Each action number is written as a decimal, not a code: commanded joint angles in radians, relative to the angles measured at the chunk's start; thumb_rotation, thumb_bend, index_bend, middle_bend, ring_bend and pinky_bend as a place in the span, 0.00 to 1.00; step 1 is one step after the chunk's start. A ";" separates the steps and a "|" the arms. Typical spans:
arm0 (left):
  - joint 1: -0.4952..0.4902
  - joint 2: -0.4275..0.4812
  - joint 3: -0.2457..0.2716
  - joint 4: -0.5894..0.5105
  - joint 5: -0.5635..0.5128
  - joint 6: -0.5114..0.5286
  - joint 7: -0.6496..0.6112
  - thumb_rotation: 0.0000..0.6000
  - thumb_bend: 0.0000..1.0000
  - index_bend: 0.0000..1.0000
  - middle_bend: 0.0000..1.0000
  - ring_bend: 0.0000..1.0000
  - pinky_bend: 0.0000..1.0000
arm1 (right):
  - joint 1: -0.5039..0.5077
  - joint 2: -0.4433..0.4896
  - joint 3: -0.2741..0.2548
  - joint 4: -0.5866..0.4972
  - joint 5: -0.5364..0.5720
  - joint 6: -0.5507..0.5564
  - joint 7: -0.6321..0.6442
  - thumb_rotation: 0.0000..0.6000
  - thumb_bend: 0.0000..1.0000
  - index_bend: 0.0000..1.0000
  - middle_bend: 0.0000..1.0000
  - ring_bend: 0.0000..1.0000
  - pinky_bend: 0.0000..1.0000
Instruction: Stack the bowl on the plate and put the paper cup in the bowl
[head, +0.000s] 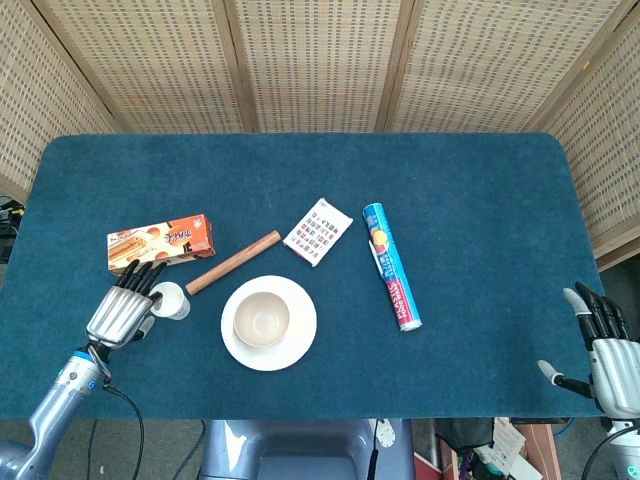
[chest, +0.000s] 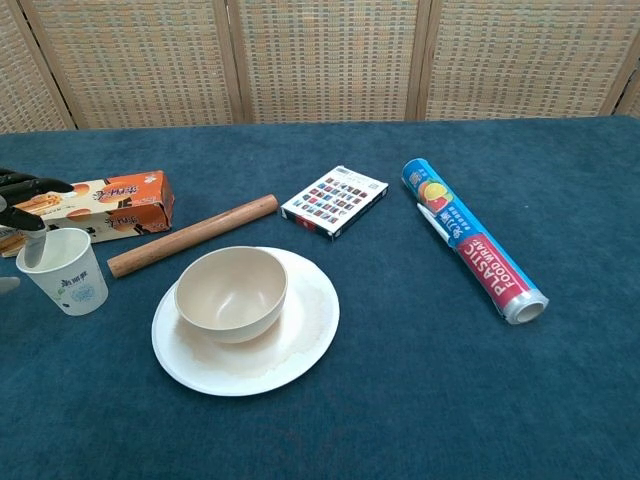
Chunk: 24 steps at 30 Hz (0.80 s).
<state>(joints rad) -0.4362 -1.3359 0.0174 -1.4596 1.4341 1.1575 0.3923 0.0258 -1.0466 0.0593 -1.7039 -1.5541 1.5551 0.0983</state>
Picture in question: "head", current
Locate brown cardboard box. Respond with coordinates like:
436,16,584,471
514,422,559,480

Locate plastic food wrap roll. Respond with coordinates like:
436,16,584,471
362,202,425,333

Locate blue table cloth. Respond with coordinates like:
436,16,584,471
0,132,604,420

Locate white round plate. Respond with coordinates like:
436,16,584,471
220,274,318,372

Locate woven folding screen panel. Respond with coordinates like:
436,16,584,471
384,0,631,134
222,0,419,134
32,0,259,135
0,0,119,204
524,19,640,271

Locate orange biscuit box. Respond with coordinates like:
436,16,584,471
106,214,217,276

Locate white paper sheets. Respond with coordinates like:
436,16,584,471
474,417,536,480

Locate blue grey robot torso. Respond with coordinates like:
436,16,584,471
199,418,416,480

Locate red box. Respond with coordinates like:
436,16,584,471
414,449,446,480

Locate playing card box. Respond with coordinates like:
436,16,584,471
282,197,353,268

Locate white printed paper cup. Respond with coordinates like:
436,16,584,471
151,281,192,321

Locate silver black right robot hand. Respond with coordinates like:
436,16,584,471
537,281,640,420

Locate wooden rolling pin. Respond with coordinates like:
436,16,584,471
185,230,282,296

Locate black cable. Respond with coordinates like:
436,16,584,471
172,419,207,480
102,379,146,480
582,424,619,480

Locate beige bowl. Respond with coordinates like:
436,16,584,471
232,291,291,348

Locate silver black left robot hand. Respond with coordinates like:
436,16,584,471
85,259,169,350

